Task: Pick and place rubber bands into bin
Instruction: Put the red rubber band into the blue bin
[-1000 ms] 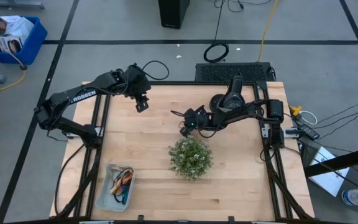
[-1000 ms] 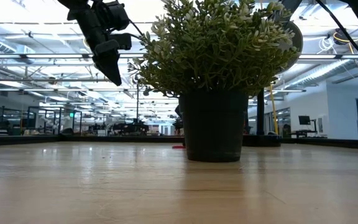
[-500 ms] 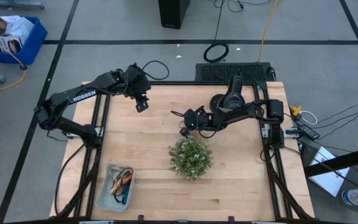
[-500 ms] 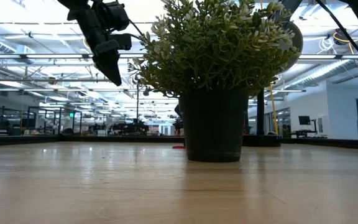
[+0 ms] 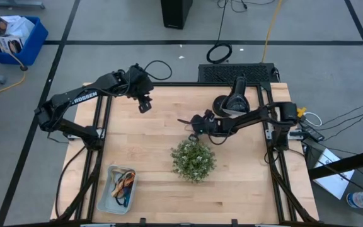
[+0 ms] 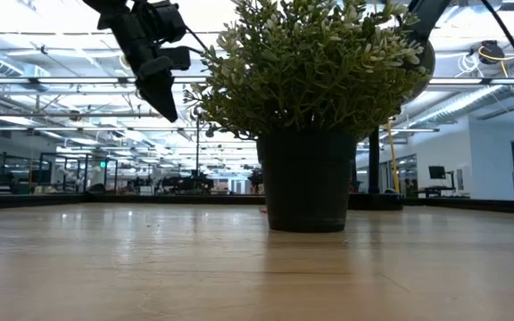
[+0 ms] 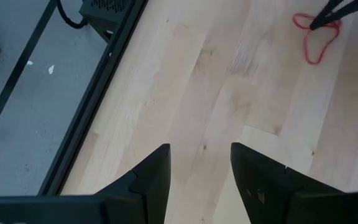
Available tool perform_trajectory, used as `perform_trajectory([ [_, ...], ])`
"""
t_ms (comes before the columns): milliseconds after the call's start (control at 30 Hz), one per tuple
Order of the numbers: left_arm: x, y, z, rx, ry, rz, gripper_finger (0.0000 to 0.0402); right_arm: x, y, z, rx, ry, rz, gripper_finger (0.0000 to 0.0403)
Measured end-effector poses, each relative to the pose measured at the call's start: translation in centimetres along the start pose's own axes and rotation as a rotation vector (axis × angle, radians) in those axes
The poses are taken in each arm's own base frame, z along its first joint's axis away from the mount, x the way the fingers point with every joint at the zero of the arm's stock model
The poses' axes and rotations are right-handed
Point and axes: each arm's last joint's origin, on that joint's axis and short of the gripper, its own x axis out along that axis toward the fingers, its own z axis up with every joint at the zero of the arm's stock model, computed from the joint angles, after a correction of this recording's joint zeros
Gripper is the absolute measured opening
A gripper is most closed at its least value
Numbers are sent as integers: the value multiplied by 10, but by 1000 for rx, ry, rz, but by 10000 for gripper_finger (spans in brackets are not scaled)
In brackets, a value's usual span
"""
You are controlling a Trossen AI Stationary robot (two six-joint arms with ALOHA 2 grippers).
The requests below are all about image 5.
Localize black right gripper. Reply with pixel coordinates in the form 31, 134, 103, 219
177, 109, 217, 142

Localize green artificial plant black pot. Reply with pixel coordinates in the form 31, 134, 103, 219
170, 139, 217, 184

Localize wide red rubber band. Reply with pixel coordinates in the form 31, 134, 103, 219
115, 172, 137, 190

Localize wide tan rubber band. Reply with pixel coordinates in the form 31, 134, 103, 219
110, 181, 129, 199

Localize light grey plastic bin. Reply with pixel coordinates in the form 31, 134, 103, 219
96, 163, 139, 216

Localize blue plastic floor bin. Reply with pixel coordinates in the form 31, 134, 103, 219
0, 16, 49, 66

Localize black desk lamp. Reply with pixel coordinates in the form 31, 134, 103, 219
212, 76, 251, 118

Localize black vented computer case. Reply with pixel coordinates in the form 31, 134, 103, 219
197, 62, 281, 84

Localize black tower case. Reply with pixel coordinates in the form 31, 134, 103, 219
160, 0, 193, 30

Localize black power adapter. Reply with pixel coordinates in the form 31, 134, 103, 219
301, 124, 326, 143

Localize white printed box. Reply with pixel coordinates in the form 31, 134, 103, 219
0, 35, 24, 55
0, 15, 35, 41

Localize white paper sheet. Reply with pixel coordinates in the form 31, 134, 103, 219
312, 148, 355, 201

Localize black metal beam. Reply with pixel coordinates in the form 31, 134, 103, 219
307, 146, 363, 181

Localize dark grey side table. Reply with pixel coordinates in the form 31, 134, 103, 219
304, 138, 363, 218

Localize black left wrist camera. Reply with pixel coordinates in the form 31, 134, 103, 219
137, 95, 153, 114

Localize black aluminium table frame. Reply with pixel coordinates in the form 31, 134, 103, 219
50, 71, 321, 227

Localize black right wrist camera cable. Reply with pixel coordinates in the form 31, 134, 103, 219
207, 124, 233, 146

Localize coiled black cable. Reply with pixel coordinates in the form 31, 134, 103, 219
205, 0, 233, 65

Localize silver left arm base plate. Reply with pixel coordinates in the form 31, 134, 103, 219
62, 127, 105, 141

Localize white cable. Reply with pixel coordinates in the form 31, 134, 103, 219
303, 112, 323, 127

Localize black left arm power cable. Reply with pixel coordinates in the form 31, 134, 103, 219
54, 146, 86, 219

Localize yellow floor cable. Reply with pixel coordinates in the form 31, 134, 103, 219
0, 25, 28, 100

